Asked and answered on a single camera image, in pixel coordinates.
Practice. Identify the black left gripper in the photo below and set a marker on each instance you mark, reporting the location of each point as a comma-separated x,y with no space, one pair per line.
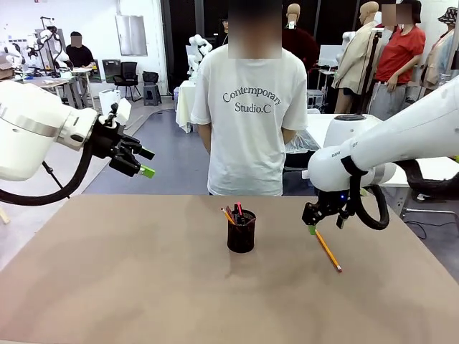
105,139

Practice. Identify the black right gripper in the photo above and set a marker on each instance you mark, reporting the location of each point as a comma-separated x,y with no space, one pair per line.
333,202

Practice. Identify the long yellow pencil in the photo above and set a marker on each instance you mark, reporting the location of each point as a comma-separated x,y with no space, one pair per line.
328,251

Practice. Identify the black marker with pink caps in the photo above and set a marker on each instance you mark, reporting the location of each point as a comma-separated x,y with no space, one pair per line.
238,209

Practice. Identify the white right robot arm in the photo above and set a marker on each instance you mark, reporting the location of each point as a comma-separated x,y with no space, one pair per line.
394,143

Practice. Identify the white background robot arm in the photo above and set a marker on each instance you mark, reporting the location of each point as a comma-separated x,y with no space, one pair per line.
199,48

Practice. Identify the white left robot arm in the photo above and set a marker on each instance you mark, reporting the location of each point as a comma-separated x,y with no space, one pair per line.
25,143

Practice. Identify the black mesh pen holder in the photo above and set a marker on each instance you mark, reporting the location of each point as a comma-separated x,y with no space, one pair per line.
241,238

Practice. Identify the dark red pen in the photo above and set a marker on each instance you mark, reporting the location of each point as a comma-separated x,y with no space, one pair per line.
229,209

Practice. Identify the white floor appliance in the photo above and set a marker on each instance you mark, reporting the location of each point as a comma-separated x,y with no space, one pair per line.
107,98

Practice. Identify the black stool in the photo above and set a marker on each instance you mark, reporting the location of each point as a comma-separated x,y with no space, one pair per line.
151,89

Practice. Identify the cream tablecloth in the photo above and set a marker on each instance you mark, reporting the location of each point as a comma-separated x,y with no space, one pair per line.
183,104

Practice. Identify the black office chair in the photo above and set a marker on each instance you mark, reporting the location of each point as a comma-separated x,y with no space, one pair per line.
127,77

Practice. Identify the clear plastic bag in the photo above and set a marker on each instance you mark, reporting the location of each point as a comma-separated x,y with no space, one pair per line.
303,143

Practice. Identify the short yellow pencil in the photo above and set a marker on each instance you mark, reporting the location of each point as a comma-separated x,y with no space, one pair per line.
228,216

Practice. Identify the person in white T-shirt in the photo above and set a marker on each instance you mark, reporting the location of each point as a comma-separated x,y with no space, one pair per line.
247,143

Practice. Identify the person in black shirt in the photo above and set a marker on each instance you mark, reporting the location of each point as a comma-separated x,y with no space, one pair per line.
79,53

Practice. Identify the white background robot with stand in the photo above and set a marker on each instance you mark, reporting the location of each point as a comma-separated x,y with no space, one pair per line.
50,46

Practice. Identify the wooden stick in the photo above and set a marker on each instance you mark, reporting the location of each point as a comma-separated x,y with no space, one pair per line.
4,215

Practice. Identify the black tripod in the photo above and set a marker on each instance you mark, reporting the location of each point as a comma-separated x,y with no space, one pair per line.
369,71

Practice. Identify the mannequin in beige coat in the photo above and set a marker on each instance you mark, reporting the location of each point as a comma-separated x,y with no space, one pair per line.
353,64

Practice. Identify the mannequin in dark red garment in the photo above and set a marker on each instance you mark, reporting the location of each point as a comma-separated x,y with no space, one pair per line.
299,43

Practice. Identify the person in red shirt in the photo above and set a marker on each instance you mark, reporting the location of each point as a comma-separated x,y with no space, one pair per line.
398,53

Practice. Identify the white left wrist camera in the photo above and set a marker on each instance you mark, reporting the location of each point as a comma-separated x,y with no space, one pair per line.
124,110

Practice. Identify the grey wall panel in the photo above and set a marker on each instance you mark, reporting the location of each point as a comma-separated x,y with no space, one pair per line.
131,36

